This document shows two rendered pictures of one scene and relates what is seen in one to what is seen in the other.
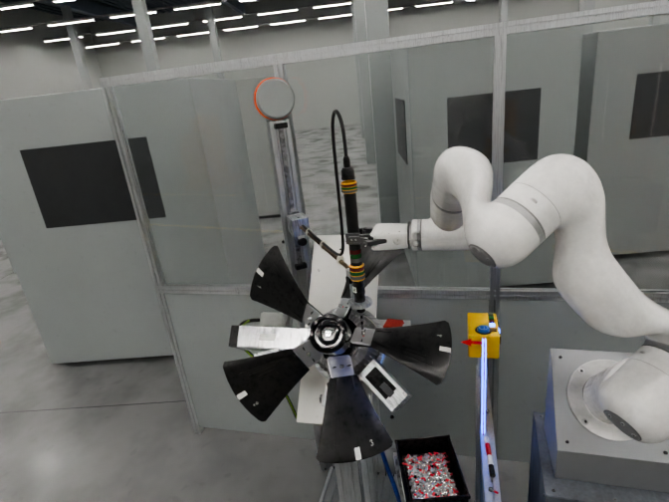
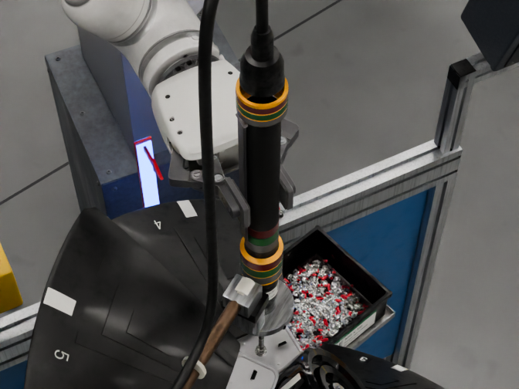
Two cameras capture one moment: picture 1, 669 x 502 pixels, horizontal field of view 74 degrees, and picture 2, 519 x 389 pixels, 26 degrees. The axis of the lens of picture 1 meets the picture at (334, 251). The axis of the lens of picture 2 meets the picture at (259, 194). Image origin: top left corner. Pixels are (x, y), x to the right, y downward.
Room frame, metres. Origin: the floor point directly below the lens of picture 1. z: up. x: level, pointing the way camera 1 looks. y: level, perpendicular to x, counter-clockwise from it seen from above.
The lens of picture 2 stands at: (1.58, 0.38, 2.36)
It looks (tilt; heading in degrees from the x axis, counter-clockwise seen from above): 55 degrees down; 227
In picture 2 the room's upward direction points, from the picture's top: straight up
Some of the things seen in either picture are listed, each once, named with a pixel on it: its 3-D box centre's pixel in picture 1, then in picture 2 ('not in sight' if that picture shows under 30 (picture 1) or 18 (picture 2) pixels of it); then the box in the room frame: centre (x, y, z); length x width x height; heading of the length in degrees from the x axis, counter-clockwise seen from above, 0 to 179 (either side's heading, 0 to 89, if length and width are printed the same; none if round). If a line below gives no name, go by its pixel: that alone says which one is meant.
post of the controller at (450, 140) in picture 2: not in sight; (454, 108); (0.56, -0.25, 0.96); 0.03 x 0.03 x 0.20; 73
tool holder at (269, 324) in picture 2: (357, 288); (256, 292); (1.18, -0.05, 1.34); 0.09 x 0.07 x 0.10; 18
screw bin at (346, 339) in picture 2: (429, 474); (302, 309); (0.95, -0.20, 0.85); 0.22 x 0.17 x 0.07; 178
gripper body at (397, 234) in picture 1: (392, 235); (209, 114); (1.14, -0.16, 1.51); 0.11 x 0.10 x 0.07; 73
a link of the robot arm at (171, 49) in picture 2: (415, 235); (185, 71); (1.12, -0.22, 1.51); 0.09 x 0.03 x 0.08; 163
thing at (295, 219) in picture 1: (298, 224); not in sight; (1.77, 0.14, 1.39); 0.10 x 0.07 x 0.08; 18
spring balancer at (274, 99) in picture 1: (274, 99); not in sight; (1.85, 0.17, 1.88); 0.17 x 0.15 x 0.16; 73
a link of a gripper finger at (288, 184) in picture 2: (356, 240); (285, 170); (1.14, -0.06, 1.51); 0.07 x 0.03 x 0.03; 74
